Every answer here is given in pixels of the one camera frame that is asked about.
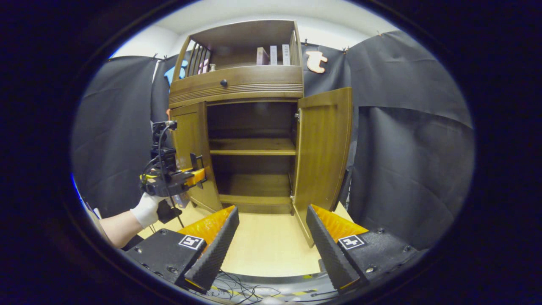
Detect wooden inner cabinet shelf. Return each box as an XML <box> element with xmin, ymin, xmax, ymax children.
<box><xmin>209</xmin><ymin>138</ymin><xmax>296</xmax><ymax>156</ymax></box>

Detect black left door handle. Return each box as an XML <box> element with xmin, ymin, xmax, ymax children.
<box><xmin>190</xmin><ymin>153</ymin><xmax>204</xmax><ymax>189</ymax></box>

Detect wooden cabinet door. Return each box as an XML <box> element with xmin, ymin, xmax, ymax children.
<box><xmin>292</xmin><ymin>87</ymin><xmax>353</xmax><ymax>248</ymax></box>
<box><xmin>169</xmin><ymin>101</ymin><xmax>224</xmax><ymax>213</ymax></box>

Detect wooden cabinet drawer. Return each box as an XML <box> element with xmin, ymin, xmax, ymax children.
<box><xmin>169</xmin><ymin>66</ymin><xmax>304</xmax><ymax>106</ymax></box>

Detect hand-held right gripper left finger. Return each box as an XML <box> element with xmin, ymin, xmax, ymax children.
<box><xmin>125</xmin><ymin>205</ymin><xmax>240</xmax><ymax>293</ymax></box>

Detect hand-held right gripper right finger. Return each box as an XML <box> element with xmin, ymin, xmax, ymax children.
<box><xmin>306</xmin><ymin>204</ymin><xmax>428</xmax><ymax>293</ymax></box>

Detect wooden double-door shoe cabinet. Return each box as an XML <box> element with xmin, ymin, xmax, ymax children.
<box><xmin>169</xmin><ymin>20</ymin><xmax>305</xmax><ymax>214</ymax></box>

